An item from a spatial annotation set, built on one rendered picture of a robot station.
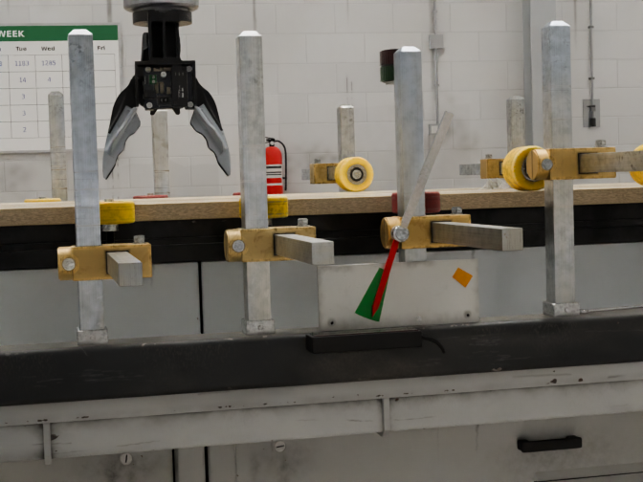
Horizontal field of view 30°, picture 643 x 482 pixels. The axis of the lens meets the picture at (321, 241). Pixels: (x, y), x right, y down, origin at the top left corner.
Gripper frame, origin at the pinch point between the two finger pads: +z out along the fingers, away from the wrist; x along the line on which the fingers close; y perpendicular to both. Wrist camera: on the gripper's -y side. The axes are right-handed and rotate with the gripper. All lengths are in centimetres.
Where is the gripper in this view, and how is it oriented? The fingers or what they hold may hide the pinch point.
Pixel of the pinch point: (166, 179)
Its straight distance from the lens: 148.8
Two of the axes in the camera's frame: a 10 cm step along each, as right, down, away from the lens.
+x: 9.9, -0.4, 1.5
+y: 1.6, 0.5, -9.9
